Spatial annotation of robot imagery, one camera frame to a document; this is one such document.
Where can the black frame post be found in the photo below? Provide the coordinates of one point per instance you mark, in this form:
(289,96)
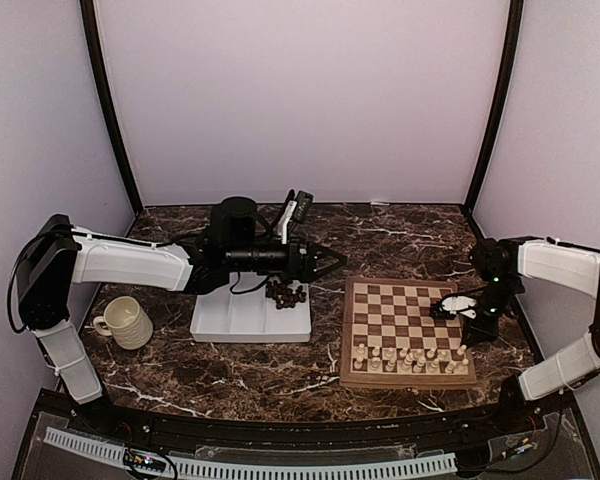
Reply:
(510,44)
(99,72)

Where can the black front rail base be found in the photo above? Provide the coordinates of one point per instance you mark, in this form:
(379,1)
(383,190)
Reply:
(543,442)

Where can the white chess queen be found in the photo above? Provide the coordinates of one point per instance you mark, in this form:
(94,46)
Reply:
(407,363)

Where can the white plastic divided tray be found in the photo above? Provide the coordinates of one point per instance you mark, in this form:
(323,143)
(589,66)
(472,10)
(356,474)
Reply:
(222,317)

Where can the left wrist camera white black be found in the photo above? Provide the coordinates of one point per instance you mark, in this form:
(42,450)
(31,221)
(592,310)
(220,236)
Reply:
(294,211)

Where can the black right frame post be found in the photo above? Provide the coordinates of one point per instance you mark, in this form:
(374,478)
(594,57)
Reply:
(510,44)

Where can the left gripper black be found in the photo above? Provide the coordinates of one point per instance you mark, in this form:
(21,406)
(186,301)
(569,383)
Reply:
(303,269)

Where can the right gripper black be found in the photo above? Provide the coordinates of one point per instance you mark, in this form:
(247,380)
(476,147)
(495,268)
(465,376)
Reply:
(481,332)

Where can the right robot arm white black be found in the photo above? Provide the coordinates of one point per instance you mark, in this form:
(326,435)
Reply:
(564,302)

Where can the white slotted cable duct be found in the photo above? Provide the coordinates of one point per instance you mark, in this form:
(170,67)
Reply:
(219,463)

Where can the black left frame post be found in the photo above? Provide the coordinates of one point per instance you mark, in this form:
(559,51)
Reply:
(99,72)

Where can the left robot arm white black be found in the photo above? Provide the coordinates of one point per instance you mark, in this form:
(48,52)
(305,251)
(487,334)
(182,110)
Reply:
(62,256)

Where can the cream ribbed ceramic mug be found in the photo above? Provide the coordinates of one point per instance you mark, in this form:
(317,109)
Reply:
(126,322)

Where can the dark chess pieces pile lower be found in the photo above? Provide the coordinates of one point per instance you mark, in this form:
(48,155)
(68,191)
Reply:
(284,294)

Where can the wooden chess board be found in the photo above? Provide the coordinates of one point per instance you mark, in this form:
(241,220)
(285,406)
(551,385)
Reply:
(395,313)

